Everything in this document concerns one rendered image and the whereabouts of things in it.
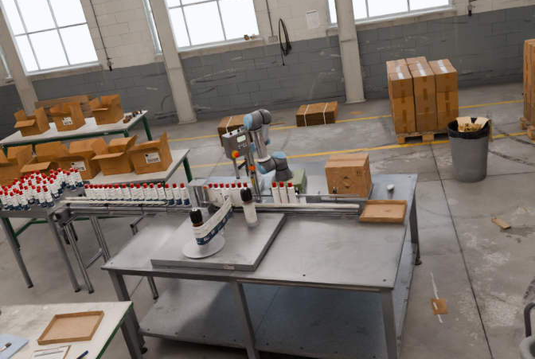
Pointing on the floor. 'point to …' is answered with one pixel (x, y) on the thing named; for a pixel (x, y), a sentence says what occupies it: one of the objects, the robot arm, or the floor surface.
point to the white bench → (27, 318)
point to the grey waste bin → (469, 158)
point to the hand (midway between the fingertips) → (248, 179)
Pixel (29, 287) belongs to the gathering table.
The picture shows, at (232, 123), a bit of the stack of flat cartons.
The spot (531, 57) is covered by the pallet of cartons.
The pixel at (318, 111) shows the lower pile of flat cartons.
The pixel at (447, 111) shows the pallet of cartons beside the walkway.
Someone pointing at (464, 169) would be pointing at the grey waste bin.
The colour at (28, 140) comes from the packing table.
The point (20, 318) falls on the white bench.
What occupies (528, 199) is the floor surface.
